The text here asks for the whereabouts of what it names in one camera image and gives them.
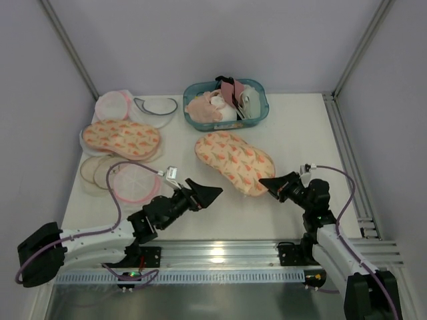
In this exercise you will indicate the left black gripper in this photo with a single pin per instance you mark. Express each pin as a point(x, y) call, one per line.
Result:
point(194, 198)

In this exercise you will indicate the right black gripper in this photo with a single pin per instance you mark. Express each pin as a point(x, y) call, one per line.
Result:
point(284, 189)

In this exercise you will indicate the floral mesh laundry bag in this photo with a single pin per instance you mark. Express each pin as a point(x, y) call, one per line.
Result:
point(242, 164)

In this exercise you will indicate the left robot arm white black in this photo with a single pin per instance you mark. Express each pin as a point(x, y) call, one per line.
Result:
point(50, 249)

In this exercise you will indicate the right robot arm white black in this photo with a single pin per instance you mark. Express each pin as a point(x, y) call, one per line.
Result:
point(367, 292)

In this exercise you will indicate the pink rim round mesh bag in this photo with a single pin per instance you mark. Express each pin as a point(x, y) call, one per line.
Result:
point(135, 184)

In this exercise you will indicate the pink bra in basket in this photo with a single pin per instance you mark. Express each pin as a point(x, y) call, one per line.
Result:
point(201, 110)

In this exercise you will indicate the stacked floral laundry bags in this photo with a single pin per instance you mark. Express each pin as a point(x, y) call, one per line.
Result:
point(131, 140)

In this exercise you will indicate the grey white bra in basket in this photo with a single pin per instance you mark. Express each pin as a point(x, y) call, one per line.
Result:
point(249, 102)

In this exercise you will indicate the white pink round mesh bag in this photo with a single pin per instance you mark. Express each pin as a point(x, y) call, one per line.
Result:
point(113, 105)

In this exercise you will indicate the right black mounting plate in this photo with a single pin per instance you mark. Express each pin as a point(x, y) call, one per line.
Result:
point(290, 254)

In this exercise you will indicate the black mounting plate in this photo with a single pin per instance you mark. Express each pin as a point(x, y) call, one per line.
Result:
point(150, 257)
point(290, 254)

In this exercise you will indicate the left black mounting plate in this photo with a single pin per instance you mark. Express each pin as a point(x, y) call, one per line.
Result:
point(150, 257)

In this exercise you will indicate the right base connector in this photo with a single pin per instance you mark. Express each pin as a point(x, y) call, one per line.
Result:
point(315, 280)

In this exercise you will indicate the base connector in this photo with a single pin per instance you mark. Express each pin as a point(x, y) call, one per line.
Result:
point(315, 280)
point(132, 276)

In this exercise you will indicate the teal plastic basket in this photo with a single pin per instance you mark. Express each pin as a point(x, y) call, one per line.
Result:
point(198, 89)

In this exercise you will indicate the left base connector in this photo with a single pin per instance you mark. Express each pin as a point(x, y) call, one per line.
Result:
point(132, 276)

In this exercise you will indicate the beige round mesh bags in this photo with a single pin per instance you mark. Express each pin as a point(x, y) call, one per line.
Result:
point(92, 174)

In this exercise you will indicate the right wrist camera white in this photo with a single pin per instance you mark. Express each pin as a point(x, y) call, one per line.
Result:
point(307, 168)

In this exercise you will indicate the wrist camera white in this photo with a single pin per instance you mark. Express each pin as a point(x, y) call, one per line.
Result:
point(169, 177)
point(307, 168)

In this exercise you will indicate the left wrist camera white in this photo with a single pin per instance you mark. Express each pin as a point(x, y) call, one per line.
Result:
point(169, 177)

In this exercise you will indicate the slotted cable duct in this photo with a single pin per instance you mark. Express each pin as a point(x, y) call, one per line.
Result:
point(195, 277)

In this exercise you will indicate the mauve bra with black straps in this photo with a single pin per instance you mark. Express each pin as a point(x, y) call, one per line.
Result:
point(231, 90)

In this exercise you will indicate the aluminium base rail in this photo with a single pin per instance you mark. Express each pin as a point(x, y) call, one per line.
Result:
point(187, 254)

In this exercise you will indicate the right frame post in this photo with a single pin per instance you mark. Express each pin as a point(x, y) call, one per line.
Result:
point(368, 36)

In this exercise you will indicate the frame post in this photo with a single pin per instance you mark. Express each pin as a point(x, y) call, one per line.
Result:
point(368, 36)
point(68, 46)

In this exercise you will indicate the left frame post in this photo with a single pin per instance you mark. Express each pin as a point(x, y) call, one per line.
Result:
point(68, 46)

